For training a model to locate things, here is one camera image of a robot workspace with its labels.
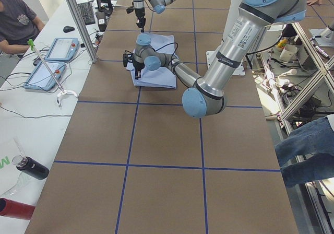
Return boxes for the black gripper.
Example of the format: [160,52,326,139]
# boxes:
[126,6,146,33]
[123,50,144,79]

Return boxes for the blue striped button shirt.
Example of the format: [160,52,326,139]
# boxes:
[126,33,176,89]

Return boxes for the black keyboard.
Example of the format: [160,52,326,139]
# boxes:
[77,2,96,25]

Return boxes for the black computer mouse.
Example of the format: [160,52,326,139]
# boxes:
[63,26,75,33]

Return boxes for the upper blue teach pendant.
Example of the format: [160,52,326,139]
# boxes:
[44,38,80,62]

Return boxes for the blue teach pendant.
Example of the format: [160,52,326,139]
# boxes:
[23,61,66,91]
[44,38,80,62]

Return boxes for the lower blue teach pendant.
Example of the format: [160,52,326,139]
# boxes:
[23,61,66,91]

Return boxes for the reacher grabber stick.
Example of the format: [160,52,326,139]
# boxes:
[28,39,78,108]

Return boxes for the seated person grey shirt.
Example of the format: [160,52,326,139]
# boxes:
[1,0,45,55]

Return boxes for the black water bottle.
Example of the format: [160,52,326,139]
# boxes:
[12,155,49,180]

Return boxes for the red bottle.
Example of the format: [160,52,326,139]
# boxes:
[1,198,35,220]

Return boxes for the standing person blue jeans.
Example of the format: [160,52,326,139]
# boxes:
[275,114,333,188]

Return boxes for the aluminium frame post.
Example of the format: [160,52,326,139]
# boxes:
[66,0,98,63]

